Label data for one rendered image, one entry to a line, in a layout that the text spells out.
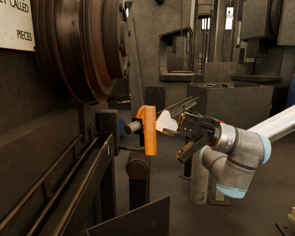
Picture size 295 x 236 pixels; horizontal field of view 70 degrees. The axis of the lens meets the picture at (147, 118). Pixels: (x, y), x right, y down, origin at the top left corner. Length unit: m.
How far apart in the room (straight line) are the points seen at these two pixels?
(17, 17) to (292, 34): 3.92
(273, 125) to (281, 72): 3.60
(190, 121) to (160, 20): 2.96
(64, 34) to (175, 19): 2.93
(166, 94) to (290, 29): 2.13
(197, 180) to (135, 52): 2.46
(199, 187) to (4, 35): 1.46
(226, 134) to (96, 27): 0.49
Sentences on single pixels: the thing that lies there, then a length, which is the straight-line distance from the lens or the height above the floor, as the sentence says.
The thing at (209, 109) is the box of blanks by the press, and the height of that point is 0.47.
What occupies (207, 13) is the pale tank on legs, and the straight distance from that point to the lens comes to 9.61.
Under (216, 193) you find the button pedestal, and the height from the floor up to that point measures 0.07.
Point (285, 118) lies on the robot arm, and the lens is 0.96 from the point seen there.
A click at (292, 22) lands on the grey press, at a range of 4.17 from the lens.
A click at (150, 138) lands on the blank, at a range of 0.59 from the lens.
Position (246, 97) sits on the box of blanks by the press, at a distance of 3.16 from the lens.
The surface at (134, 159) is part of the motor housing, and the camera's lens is 1.16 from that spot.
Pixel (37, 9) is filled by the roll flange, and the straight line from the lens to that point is 0.71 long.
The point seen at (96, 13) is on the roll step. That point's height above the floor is 1.17.
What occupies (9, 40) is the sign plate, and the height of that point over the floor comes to 1.08.
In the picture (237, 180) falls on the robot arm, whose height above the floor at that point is 0.68.
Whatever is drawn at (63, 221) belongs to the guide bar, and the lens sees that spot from 0.55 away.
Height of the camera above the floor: 1.02
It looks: 14 degrees down
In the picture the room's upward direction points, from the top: straight up
